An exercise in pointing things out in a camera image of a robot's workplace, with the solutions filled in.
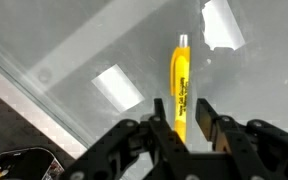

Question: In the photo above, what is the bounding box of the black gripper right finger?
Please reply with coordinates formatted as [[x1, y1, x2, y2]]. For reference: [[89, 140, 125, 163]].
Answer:
[[195, 97, 288, 180]]

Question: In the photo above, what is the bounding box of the yellow pen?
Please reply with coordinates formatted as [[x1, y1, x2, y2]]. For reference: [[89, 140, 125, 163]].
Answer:
[[169, 33, 192, 144]]

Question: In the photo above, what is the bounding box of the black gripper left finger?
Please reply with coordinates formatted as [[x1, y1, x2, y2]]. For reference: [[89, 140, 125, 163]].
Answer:
[[59, 97, 192, 180]]

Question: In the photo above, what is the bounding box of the black wheeled equipment box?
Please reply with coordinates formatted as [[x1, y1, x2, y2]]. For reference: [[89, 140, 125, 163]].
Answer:
[[0, 147, 66, 180]]

